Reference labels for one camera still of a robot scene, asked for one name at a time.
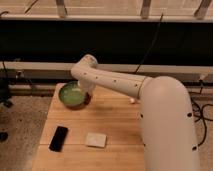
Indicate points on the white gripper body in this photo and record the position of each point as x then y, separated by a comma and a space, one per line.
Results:
86, 87

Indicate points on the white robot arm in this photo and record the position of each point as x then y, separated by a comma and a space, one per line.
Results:
167, 121

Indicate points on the green ceramic bowl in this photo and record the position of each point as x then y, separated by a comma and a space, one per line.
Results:
72, 96

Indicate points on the wooden table board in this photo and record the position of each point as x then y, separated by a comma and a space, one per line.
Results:
108, 113

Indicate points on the white rectangular sponge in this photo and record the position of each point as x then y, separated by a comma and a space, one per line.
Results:
96, 140

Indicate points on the black smartphone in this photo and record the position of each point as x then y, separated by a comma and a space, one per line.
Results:
58, 139

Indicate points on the black chair base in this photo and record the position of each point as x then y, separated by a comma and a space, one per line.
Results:
5, 96

